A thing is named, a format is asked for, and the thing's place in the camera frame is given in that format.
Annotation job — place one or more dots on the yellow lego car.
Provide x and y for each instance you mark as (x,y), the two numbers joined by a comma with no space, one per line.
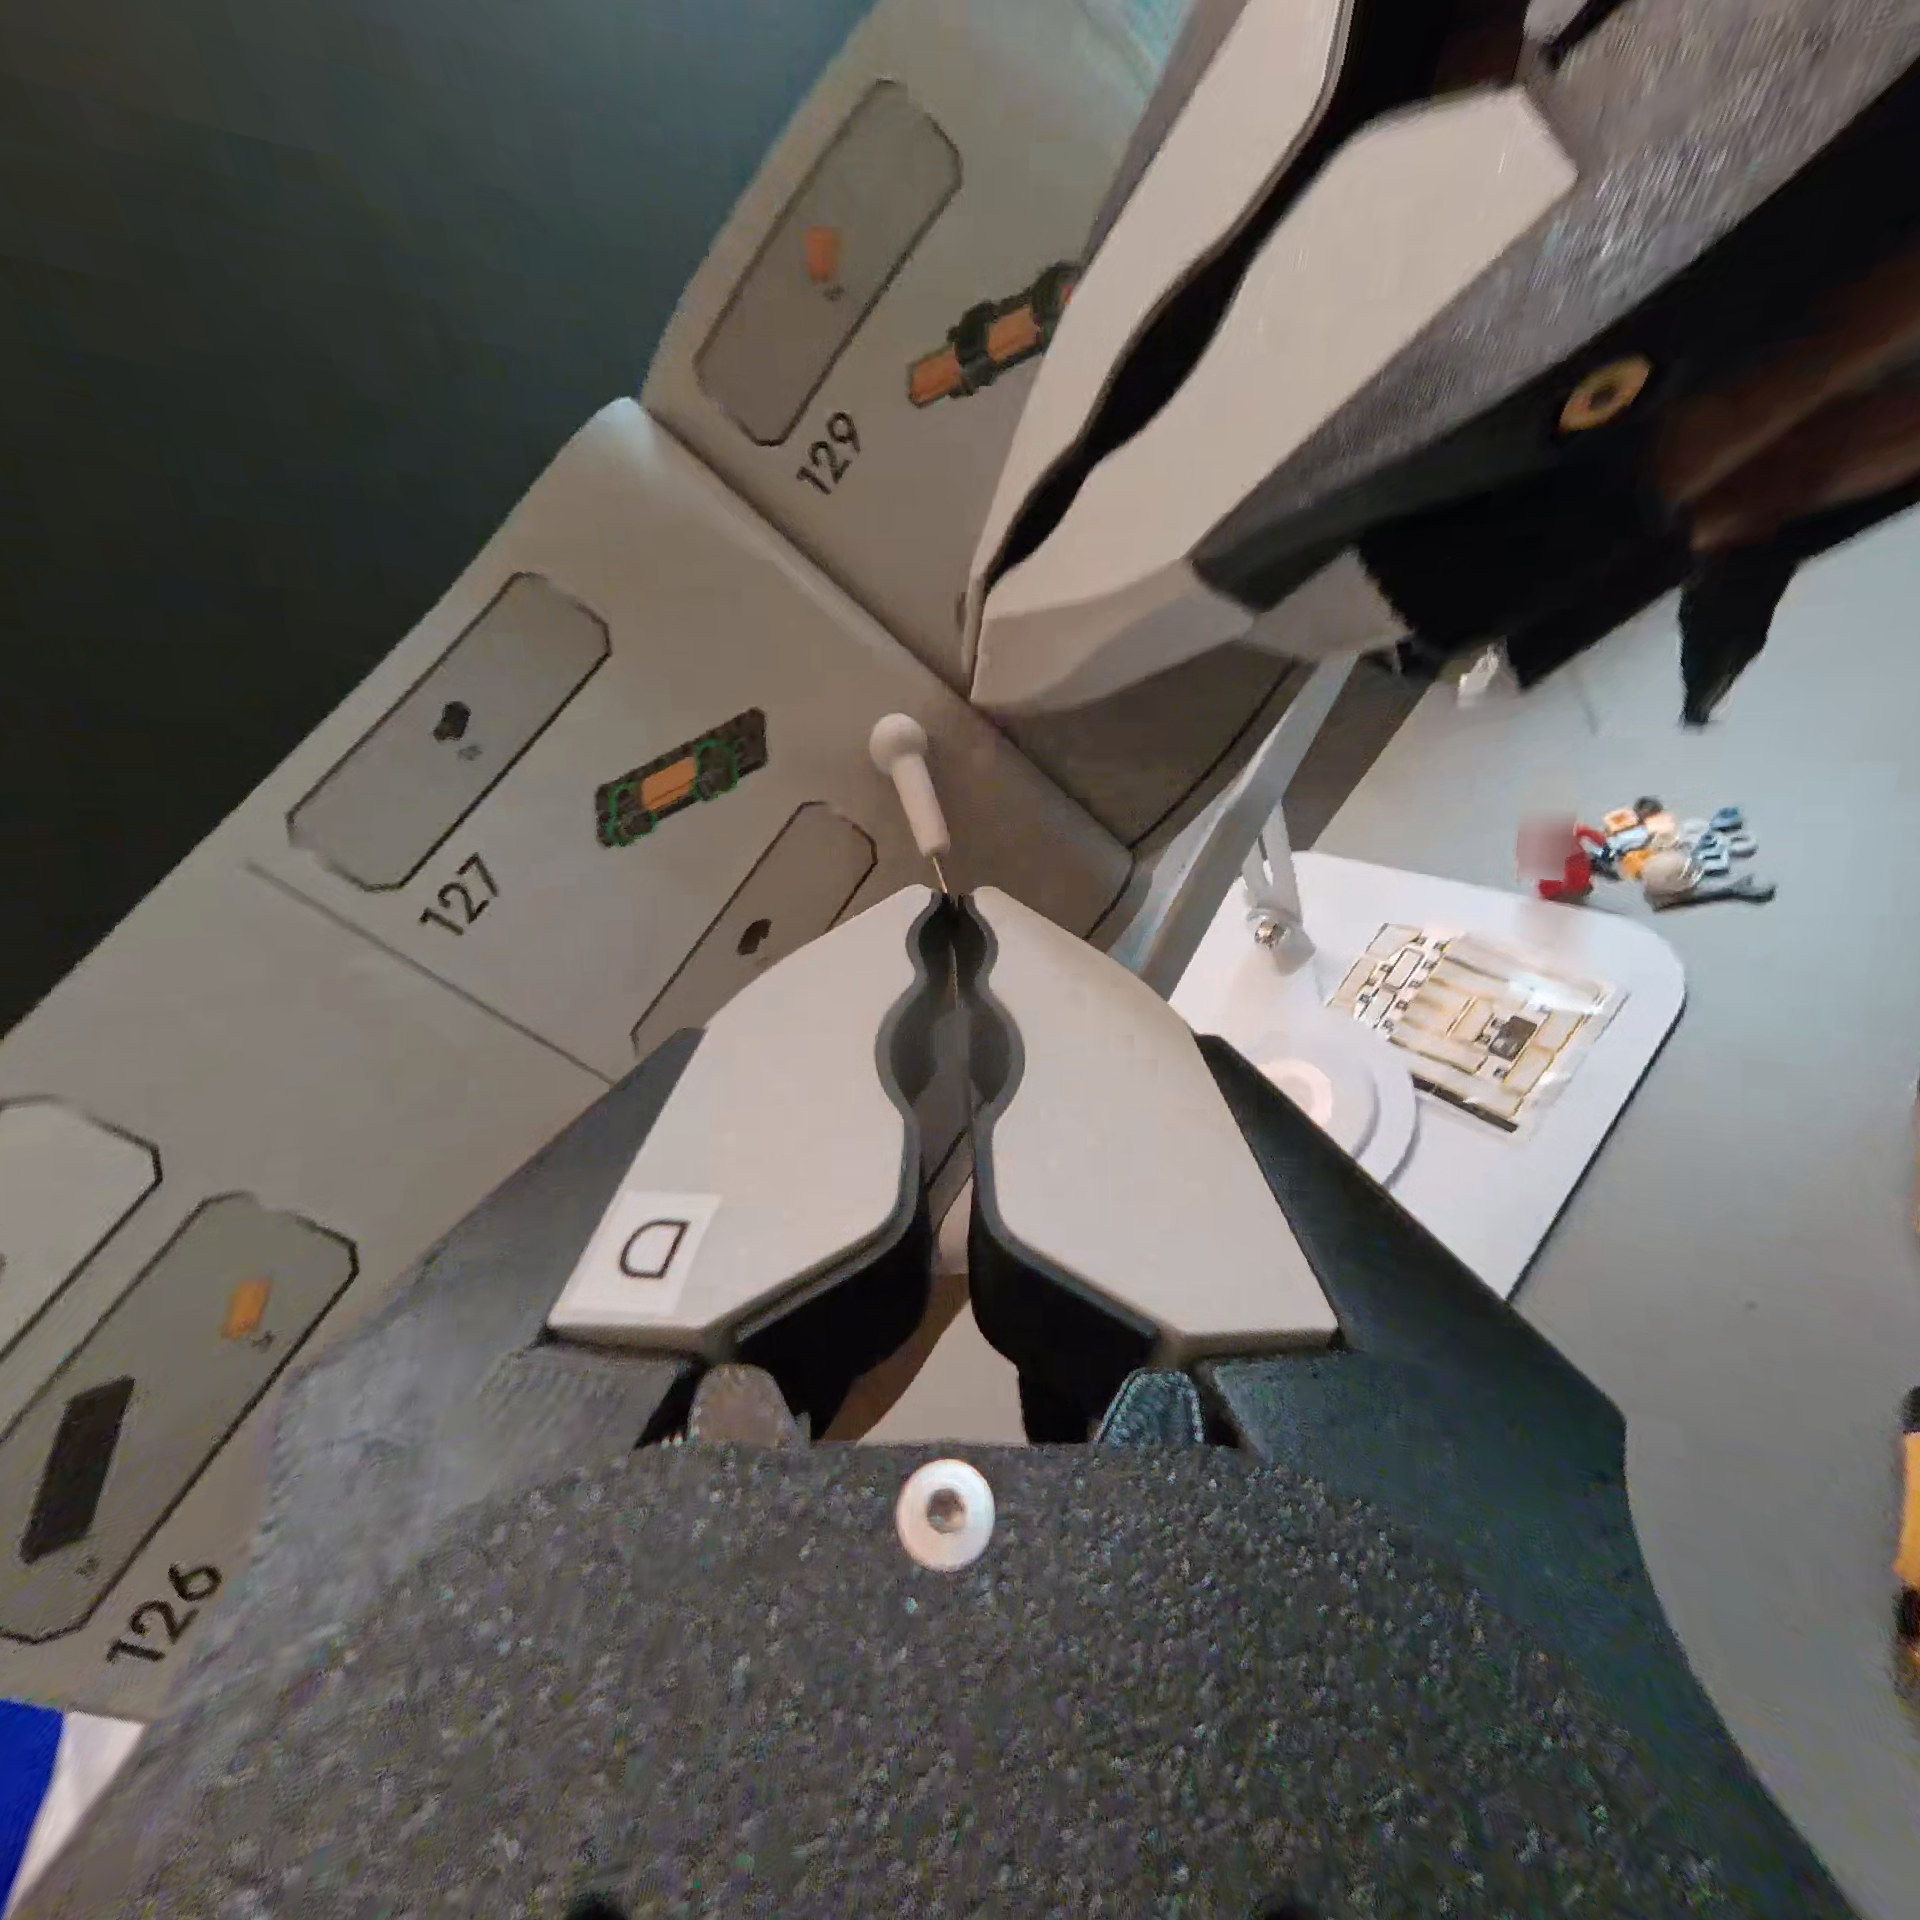
(1909,1530)

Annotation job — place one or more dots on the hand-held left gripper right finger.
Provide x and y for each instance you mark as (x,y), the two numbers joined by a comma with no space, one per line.
(1141,1172)

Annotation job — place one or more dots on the white book stand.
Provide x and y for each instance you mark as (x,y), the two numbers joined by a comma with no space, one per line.
(1575,1186)

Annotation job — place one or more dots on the lego instruction booklet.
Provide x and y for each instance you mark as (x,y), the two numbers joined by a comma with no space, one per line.
(599,525)

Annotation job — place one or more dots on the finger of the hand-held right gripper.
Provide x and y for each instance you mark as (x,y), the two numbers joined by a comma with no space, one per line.
(1381,254)
(1202,150)

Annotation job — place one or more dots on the pile of mixed lego pieces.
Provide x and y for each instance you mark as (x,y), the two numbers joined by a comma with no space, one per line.
(1687,862)

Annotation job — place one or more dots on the person's right hand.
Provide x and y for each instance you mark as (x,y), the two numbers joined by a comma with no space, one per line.
(1817,422)

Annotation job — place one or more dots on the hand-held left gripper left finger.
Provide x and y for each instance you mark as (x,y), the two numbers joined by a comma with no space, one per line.
(751,1156)

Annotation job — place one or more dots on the red lego minifigure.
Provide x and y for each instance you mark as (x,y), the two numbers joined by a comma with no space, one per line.
(1573,869)

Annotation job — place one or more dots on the blue plastic bin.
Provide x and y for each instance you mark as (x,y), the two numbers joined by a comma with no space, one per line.
(28,1786)

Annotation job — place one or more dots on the sticker sheet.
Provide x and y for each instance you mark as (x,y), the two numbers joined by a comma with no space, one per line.
(1478,1020)

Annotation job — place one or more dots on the white paper sheets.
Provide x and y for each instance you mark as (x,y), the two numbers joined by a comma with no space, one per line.
(99,1757)

